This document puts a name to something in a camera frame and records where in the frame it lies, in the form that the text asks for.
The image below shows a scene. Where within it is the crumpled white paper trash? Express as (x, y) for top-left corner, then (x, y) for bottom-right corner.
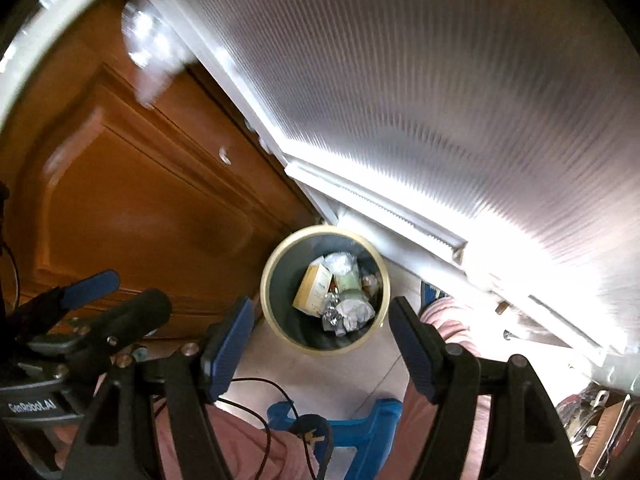
(336, 298), (375, 333)

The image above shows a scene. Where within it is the ribbed glass sliding door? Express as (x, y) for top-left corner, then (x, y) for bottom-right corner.
(150, 0), (639, 352)

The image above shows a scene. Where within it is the thin black cable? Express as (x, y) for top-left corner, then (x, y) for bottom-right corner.
(154, 376), (327, 480)

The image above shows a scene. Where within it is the yellow cardboard box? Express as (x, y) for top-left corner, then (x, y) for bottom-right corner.
(293, 263), (333, 318)

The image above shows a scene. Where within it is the white cabinet knob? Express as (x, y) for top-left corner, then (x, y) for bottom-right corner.
(218, 146), (232, 166)

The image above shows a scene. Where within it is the brown wooden cabinet door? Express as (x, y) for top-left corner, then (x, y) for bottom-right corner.
(1, 0), (317, 339)

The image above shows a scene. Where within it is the round trash bin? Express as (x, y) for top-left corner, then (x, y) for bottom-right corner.
(260, 226), (390, 356)

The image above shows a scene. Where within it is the blue plastic stool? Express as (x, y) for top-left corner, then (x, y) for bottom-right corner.
(267, 399), (402, 479)

